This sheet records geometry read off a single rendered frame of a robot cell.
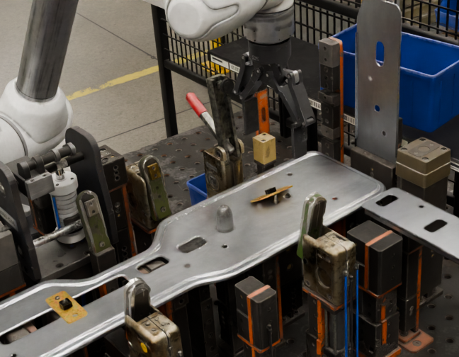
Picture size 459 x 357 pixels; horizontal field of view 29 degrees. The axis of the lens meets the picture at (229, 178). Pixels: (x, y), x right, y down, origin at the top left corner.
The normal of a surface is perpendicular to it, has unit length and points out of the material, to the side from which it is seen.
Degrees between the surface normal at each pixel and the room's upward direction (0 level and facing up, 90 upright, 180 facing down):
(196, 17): 91
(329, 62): 90
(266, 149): 90
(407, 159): 88
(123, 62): 0
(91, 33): 0
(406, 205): 0
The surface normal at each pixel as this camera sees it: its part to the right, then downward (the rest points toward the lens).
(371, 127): -0.78, 0.37
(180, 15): -0.39, 0.51
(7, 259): 0.62, 0.36
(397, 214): -0.07, -0.86
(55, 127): 0.80, 0.54
